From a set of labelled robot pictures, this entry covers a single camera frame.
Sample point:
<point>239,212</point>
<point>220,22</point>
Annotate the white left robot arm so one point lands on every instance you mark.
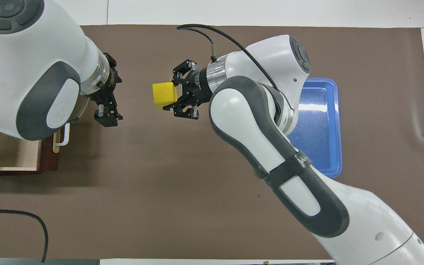
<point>31,55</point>

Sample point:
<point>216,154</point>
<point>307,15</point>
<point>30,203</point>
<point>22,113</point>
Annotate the blue plastic tray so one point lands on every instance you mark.
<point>322,121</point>

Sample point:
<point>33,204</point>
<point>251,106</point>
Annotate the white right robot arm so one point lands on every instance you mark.
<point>271,110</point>

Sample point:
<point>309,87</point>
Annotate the yellow cube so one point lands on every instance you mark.
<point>165,95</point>

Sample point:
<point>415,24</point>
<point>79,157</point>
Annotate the brown paper table mat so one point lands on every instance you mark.
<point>160,184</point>

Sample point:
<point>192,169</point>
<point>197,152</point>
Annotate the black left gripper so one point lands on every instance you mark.
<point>107,88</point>

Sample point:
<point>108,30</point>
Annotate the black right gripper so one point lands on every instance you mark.
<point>198,86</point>

